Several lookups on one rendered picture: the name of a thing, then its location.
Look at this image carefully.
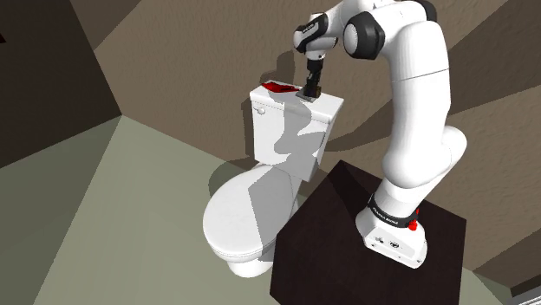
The dark robot stand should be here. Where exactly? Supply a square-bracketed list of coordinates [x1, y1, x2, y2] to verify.
[269, 159, 467, 305]

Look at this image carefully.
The white toilet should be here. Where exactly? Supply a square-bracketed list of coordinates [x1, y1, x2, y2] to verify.
[202, 80, 345, 278]

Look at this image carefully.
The red flat object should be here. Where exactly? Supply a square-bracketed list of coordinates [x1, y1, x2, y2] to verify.
[261, 81, 297, 94]

